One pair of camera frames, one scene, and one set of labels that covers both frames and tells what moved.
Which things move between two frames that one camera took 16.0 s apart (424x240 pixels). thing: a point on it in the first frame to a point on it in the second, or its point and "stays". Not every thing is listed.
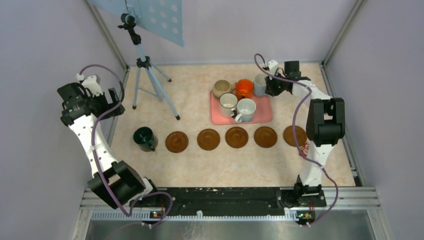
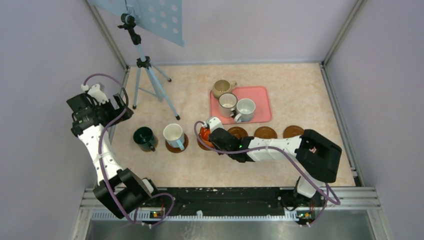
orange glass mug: [244, 88] to [204, 134]
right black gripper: [270, 89] to [215, 146]
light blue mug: [259, 85] to [173, 134]
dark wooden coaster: [236, 137] stays
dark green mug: [145, 138] stays
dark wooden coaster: [176, 142] stays
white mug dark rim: [227, 102] stays
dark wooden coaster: [265, 137] stays
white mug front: [246, 108] stays
